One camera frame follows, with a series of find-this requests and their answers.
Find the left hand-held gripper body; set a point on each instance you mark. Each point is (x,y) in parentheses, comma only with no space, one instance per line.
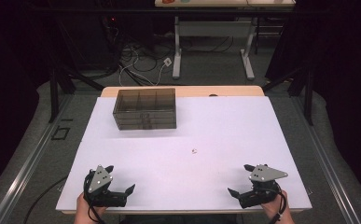
(99,180)

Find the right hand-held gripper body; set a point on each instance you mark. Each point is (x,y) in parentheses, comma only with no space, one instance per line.
(263,174)

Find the small white shiny trinket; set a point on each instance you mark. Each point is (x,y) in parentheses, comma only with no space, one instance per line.
(194,151)

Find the smoky transparent drawer box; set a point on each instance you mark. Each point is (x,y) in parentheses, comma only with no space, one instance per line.
(144,105)

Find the person's left hand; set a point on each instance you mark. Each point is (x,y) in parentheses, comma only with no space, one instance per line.
(83,208)

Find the person's right hand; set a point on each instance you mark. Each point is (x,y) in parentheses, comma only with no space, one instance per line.
(276,208)

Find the white table cover sheet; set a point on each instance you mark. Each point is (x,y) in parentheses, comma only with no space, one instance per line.
(200,174)

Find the person's dark clothing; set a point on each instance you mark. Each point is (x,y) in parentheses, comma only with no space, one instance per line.
(181,219)

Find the small dark object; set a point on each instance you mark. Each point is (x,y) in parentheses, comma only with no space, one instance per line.
(213,95)

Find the black metal stand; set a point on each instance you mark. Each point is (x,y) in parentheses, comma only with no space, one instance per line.
(54,99)
(308,99)

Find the light wooden table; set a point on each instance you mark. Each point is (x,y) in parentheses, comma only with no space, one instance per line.
(200,90)

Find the white power adapter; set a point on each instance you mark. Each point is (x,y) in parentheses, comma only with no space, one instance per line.
(167,62)

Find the white-legged background desk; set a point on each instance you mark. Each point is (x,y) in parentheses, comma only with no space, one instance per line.
(215,28)

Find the orange object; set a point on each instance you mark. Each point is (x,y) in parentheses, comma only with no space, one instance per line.
(167,1)

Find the aluminium floor rail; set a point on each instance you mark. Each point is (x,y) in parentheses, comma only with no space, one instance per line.
(22,177)
(330,168)

